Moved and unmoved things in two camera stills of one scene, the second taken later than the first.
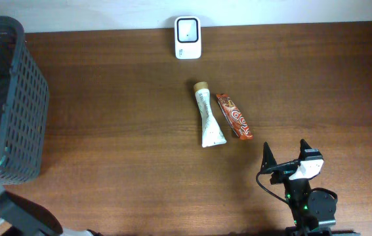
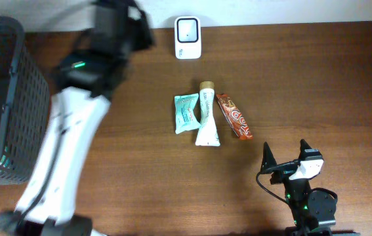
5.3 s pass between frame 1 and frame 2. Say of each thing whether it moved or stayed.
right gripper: stayed
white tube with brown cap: moved
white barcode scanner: stayed
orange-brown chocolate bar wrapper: stayed
